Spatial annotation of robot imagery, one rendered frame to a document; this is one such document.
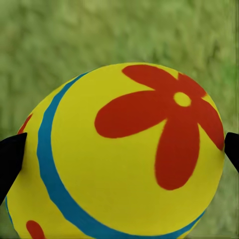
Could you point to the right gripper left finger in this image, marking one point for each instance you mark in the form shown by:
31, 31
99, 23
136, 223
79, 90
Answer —
11, 154

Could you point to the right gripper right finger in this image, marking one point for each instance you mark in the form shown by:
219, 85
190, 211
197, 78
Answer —
232, 148

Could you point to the easter egg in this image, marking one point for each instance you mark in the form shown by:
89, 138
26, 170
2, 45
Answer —
125, 151

